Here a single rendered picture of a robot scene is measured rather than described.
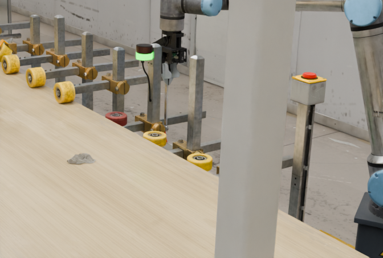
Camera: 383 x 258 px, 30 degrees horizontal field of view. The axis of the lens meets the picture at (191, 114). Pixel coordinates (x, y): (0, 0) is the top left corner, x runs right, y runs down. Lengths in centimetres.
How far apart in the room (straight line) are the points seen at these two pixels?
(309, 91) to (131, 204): 58
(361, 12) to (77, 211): 109
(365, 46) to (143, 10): 503
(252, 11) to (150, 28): 651
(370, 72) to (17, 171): 115
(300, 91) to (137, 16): 542
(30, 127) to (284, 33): 189
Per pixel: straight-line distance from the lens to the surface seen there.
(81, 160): 220
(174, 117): 277
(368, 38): 237
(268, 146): 73
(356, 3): 235
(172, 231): 180
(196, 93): 242
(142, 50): 255
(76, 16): 842
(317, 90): 202
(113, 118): 260
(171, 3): 258
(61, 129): 250
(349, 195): 438
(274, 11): 69
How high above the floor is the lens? 172
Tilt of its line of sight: 18 degrees down
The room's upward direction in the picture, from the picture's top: 2 degrees clockwise
